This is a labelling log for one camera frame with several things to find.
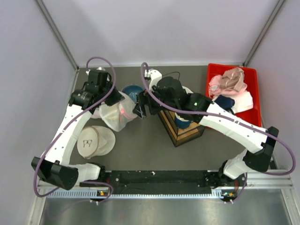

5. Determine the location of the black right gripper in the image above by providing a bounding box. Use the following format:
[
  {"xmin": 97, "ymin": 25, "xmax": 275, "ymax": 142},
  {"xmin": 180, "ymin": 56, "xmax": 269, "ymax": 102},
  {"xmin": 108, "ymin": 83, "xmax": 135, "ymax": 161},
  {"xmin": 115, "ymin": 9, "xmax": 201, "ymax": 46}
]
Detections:
[{"xmin": 133, "ymin": 86, "xmax": 179, "ymax": 119}]

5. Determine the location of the white mesh laundry bag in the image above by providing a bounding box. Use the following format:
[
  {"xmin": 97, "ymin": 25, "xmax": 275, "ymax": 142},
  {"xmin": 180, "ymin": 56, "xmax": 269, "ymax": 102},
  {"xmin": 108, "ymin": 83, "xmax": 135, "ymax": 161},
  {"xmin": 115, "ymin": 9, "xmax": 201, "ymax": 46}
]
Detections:
[
  {"xmin": 99, "ymin": 92, "xmax": 137, "ymax": 132},
  {"xmin": 91, "ymin": 107, "xmax": 101, "ymax": 119}
]

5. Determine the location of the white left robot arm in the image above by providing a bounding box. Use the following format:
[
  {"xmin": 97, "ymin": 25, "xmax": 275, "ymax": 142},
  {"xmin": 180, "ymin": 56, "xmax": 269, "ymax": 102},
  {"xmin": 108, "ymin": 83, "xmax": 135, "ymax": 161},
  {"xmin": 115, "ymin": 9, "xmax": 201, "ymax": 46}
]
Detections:
[{"xmin": 31, "ymin": 67, "xmax": 122, "ymax": 196}]

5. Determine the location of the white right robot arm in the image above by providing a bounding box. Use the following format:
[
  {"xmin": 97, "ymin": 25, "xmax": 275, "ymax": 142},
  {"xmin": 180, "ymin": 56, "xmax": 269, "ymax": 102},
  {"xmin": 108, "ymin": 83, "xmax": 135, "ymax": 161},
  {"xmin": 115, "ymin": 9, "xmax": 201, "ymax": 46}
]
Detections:
[{"xmin": 134, "ymin": 64, "xmax": 278, "ymax": 186}]

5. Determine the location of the cream round mesh bra bag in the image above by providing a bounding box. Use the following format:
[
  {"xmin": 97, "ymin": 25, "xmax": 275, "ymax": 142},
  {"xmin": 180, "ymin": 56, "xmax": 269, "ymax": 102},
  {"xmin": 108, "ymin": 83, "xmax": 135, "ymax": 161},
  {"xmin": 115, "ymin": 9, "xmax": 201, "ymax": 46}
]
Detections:
[{"xmin": 77, "ymin": 126, "xmax": 116, "ymax": 159}]

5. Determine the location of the dark blue ceramic bowl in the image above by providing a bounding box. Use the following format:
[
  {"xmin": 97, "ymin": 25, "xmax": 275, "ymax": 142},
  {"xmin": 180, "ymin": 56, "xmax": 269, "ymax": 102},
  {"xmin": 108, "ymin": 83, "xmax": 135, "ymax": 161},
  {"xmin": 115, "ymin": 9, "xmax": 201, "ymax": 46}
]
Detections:
[{"xmin": 121, "ymin": 84, "xmax": 143, "ymax": 103}]

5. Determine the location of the blue and white mug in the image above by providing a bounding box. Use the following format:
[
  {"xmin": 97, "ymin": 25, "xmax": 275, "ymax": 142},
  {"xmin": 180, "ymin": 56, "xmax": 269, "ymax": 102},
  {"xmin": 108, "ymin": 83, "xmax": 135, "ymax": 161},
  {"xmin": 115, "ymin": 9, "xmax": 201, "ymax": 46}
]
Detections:
[{"xmin": 174, "ymin": 113, "xmax": 193, "ymax": 129}]

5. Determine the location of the white ceramic bowl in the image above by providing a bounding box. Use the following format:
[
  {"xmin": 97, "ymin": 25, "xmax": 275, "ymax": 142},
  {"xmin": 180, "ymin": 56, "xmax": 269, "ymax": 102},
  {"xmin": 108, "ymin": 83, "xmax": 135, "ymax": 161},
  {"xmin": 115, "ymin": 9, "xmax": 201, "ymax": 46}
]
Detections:
[{"xmin": 180, "ymin": 86, "xmax": 193, "ymax": 101}]

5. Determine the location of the pink garment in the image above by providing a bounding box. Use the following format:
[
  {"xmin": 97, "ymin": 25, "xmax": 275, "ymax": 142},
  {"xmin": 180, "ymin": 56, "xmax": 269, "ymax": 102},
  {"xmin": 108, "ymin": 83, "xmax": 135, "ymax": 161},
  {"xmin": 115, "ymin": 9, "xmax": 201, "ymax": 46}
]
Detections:
[{"xmin": 208, "ymin": 75, "xmax": 248, "ymax": 98}]

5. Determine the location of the navy blue garment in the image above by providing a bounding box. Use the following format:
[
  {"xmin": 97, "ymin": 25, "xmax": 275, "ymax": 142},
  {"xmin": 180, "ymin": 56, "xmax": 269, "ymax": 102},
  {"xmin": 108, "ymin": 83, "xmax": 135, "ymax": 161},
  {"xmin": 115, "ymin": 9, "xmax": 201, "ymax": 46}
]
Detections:
[{"xmin": 214, "ymin": 95, "xmax": 235, "ymax": 111}]

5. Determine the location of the beige satin garment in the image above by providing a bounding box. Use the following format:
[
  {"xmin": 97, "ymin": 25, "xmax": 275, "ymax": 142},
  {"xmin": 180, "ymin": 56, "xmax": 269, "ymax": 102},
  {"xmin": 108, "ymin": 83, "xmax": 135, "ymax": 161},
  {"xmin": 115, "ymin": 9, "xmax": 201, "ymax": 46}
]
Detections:
[{"xmin": 220, "ymin": 67, "xmax": 244, "ymax": 92}]

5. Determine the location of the white folded cloth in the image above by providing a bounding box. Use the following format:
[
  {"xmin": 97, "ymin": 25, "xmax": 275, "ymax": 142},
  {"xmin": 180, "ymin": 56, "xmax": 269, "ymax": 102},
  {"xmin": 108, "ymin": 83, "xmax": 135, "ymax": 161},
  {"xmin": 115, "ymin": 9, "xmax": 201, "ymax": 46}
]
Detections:
[{"xmin": 231, "ymin": 91, "xmax": 254, "ymax": 114}]

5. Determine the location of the red plastic bin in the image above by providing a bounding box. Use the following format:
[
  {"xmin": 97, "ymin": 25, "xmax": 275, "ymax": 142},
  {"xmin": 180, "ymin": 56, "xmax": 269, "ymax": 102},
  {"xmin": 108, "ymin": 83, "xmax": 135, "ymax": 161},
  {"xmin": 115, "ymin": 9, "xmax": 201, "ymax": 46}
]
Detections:
[{"xmin": 205, "ymin": 63, "xmax": 262, "ymax": 127}]

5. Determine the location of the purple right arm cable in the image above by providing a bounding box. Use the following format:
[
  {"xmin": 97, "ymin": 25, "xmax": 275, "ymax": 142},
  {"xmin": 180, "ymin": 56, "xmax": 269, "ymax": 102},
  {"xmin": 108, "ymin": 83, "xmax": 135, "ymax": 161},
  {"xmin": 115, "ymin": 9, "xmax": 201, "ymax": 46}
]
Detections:
[{"xmin": 140, "ymin": 62, "xmax": 296, "ymax": 204}]

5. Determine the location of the black wire wooden shelf rack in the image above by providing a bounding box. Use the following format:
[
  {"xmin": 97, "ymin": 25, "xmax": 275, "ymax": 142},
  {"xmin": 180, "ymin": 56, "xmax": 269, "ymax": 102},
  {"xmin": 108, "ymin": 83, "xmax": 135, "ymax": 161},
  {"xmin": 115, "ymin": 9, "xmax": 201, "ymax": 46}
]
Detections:
[{"xmin": 158, "ymin": 98, "xmax": 204, "ymax": 147}]

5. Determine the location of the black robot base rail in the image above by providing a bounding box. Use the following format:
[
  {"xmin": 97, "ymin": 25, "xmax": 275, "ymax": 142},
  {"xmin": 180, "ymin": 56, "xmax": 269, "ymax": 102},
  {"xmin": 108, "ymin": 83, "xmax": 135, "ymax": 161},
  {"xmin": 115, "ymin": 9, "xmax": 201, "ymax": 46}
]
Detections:
[{"xmin": 80, "ymin": 167, "xmax": 247, "ymax": 201}]

